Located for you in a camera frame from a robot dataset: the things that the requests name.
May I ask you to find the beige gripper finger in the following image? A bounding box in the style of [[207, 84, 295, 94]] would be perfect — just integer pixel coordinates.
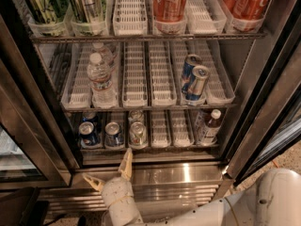
[[119, 148, 133, 181], [83, 173, 105, 192]]

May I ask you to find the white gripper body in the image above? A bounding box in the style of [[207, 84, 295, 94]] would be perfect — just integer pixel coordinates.
[[102, 177, 143, 226]]

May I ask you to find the blue pepsi can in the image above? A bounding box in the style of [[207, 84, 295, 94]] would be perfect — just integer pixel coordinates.
[[104, 121, 124, 150], [82, 112, 102, 133], [79, 121, 101, 148]]

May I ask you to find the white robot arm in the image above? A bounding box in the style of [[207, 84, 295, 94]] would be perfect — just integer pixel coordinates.
[[83, 149, 301, 226]]

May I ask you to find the silver soda can front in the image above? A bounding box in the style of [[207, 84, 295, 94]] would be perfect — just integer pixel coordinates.
[[130, 121, 148, 149]]

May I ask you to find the silver soda can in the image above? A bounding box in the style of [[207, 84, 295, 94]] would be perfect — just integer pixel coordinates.
[[128, 110, 145, 124], [130, 121, 148, 149]]

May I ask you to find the silver soda can back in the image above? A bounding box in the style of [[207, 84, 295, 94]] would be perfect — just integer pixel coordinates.
[[128, 110, 145, 124]]

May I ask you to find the front red bull can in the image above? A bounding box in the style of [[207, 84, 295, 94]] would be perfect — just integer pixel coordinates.
[[185, 65, 210, 101]]

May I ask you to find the red bull can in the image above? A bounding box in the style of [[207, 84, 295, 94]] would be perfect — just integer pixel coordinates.
[[182, 54, 202, 93], [185, 65, 210, 101]]

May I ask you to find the back red bull can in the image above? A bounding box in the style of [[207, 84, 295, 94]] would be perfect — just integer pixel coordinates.
[[182, 54, 202, 93]]

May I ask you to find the stainless fridge door right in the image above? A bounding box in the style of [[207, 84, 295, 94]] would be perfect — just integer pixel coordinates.
[[226, 2, 301, 185]]

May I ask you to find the orange coke can middle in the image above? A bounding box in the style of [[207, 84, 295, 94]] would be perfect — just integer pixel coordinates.
[[152, 0, 186, 23]]

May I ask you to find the orange coke can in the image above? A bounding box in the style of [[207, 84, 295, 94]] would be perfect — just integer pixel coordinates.
[[152, 0, 186, 23], [232, 0, 269, 21]]

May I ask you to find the left green tall can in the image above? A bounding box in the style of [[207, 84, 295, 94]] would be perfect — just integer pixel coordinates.
[[25, 0, 69, 24]]

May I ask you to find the orange coke can right front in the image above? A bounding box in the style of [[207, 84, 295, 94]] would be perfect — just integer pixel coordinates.
[[232, 0, 269, 21]]

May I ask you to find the front clear water bottle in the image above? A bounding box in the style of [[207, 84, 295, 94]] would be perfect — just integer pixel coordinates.
[[87, 53, 116, 108]]

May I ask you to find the clear water bottle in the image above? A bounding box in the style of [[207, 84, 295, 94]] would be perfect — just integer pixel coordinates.
[[87, 53, 116, 108], [92, 42, 115, 69]]

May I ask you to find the brown tea bottle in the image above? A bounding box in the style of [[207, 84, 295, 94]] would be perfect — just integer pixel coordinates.
[[198, 109, 221, 145]]

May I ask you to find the back clear water bottle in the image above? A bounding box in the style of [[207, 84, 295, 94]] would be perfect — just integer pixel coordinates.
[[92, 42, 115, 69]]

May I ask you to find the middle wire shelf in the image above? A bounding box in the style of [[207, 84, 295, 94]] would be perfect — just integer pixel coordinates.
[[63, 104, 238, 113]]

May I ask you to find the wire shelf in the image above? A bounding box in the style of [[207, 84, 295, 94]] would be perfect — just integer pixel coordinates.
[[30, 32, 267, 44], [63, 104, 238, 113]]

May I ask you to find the top wire shelf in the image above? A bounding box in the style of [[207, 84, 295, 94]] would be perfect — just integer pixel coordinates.
[[30, 32, 267, 44]]

